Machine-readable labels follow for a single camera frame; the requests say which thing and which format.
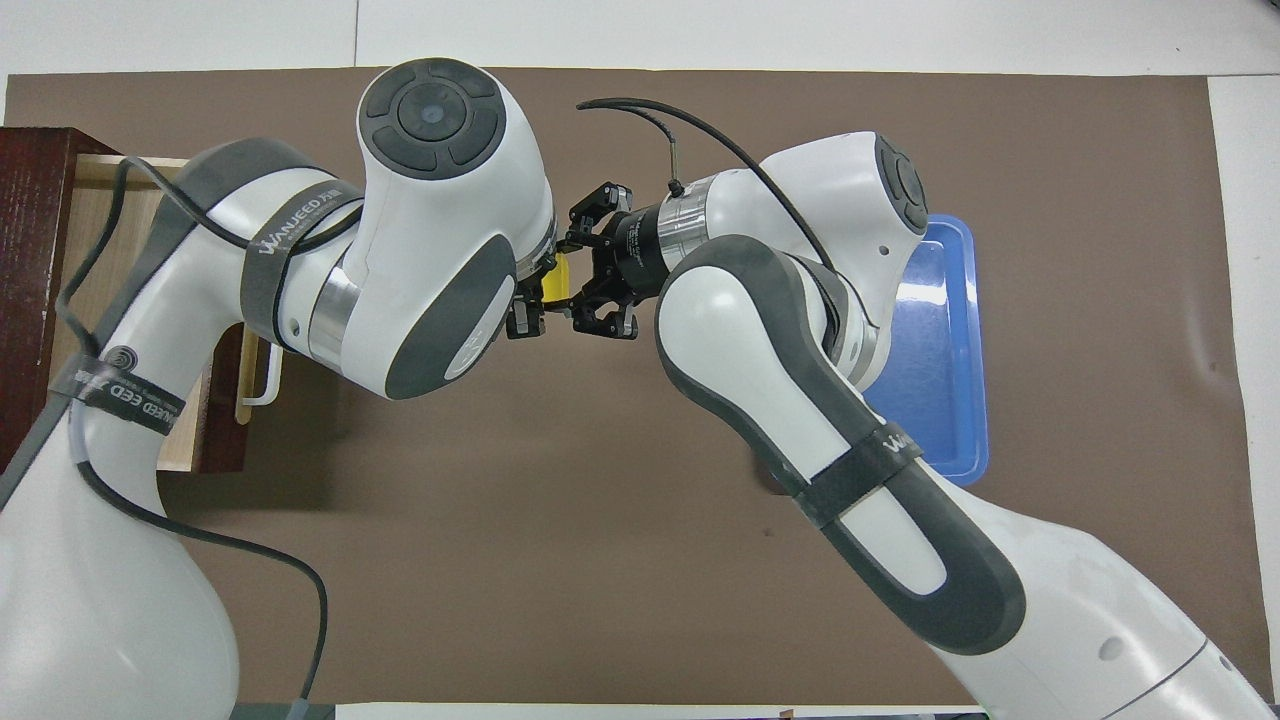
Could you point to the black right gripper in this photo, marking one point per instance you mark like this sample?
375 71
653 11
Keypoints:
630 255

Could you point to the yellow cube block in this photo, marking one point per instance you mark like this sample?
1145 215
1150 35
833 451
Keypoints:
558 280

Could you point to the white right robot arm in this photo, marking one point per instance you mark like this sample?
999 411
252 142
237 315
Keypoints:
780 380

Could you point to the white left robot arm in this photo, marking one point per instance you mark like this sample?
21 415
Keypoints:
430 250

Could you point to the brown table mat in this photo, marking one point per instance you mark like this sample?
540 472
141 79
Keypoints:
600 550

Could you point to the blue plastic tray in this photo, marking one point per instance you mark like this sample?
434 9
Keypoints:
950 380

